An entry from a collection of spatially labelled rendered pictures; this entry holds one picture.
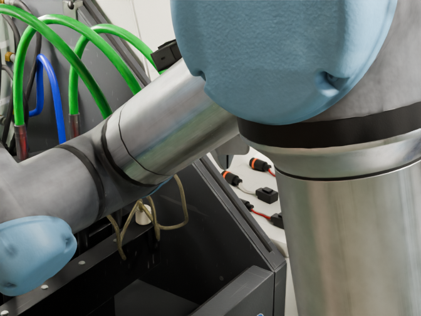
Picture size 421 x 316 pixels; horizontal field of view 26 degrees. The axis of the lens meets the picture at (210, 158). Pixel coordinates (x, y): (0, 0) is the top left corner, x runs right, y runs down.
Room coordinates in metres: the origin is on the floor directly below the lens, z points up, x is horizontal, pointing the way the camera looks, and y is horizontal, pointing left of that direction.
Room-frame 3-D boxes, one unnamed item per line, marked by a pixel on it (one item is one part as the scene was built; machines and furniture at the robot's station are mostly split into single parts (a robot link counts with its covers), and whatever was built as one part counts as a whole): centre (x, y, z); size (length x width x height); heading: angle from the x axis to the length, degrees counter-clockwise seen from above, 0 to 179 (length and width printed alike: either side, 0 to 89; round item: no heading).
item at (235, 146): (1.00, -0.02, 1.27); 0.06 x 0.03 x 0.09; 55
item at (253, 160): (1.47, -0.12, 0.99); 0.12 x 0.02 x 0.02; 50
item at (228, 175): (1.41, -0.07, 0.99); 0.12 x 0.02 x 0.02; 45
